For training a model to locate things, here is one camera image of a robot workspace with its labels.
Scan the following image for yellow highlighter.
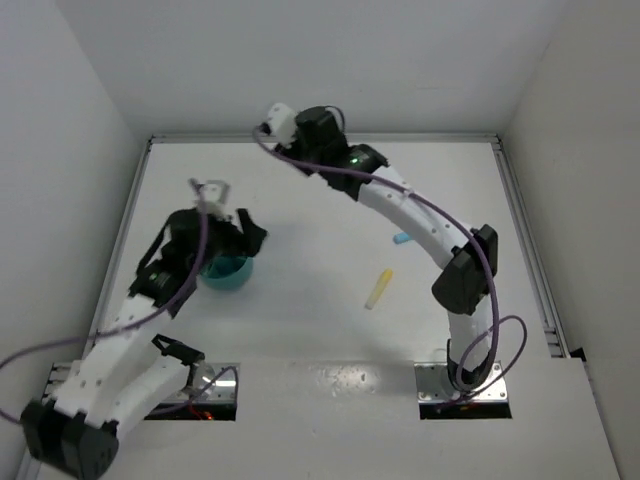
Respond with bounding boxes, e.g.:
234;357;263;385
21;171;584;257
364;269;393;310

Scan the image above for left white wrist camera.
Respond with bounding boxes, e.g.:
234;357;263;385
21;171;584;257
190;179;231;219

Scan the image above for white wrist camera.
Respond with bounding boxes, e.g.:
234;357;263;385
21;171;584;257
190;179;231;219
264;102;297;147

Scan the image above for metal base plate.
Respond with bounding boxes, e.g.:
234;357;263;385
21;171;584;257
154;363;240;411
414;362;508;405

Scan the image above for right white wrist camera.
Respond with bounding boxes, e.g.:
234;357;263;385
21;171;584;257
264;102;297;147

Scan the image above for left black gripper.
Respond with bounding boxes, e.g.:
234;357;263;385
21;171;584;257
188;208;267;274

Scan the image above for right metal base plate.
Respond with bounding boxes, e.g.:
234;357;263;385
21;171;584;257
414;362;508;405

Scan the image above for teal round organizer container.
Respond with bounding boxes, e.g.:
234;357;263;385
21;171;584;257
200;256;254;291

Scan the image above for aluminium table frame rail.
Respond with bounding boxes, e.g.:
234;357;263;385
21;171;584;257
19;132;591;480

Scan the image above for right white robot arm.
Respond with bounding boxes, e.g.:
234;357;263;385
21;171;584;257
268;106;499;395

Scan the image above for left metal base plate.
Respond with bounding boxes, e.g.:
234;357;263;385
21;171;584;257
154;363;240;411

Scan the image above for blue highlighter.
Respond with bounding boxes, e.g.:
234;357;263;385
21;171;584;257
392;232;411;245

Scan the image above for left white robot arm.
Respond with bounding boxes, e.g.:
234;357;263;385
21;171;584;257
20;207;268;479

